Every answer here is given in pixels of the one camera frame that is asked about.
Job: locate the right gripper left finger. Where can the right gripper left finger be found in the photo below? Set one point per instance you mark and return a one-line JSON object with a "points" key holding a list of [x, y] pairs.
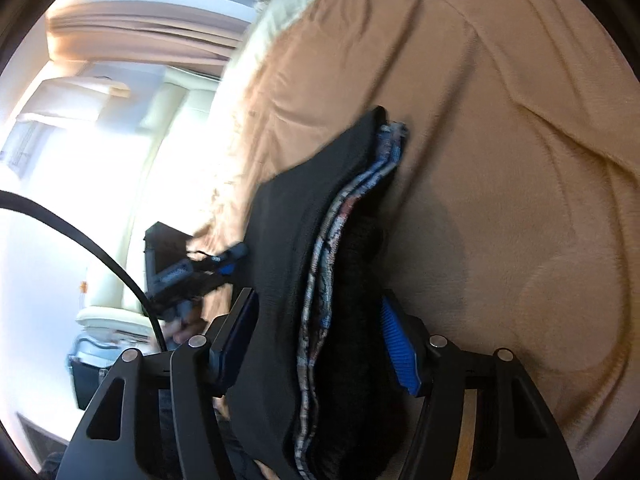
{"points": [[119, 435]]}

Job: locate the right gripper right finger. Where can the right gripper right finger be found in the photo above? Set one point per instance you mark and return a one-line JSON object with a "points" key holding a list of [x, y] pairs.
{"points": [[482, 417]]}

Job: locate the black pants with patterned trim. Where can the black pants with patterned trim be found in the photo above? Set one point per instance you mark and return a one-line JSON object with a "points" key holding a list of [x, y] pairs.
{"points": [[317, 396]]}

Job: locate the person's left hand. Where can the person's left hand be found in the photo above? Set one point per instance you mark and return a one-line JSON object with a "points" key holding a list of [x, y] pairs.
{"points": [[182, 328]]}

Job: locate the cream padded headboard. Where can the cream padded headboard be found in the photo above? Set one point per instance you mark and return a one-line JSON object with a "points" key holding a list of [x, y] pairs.
{"points": [[160, 186]]}

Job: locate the orange bed blanket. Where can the orange bed blanket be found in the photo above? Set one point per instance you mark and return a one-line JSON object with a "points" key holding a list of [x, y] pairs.
{"points": [[514, 218]]}

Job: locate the cream bed sheet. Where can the cream bed sheet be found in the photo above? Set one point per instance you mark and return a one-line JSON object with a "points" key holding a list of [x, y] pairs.
{"points": [[280, 5]]}

